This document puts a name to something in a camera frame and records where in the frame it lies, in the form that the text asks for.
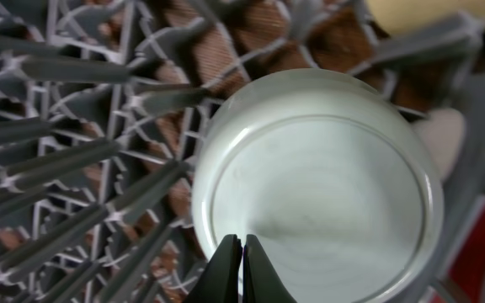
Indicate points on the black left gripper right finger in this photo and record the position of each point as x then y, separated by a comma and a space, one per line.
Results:
261, 283

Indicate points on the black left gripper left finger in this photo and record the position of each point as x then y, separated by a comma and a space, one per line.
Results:
219, 281

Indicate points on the green bowl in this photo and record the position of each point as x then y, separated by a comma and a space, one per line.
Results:
341, 193

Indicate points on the grey dishwasher rack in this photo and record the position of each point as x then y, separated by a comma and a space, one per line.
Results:
104, 107

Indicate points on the yellow plastic cup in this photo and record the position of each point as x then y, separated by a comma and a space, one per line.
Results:
400, 16

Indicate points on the red plastic tray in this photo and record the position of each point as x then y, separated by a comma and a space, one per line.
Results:
460, 273

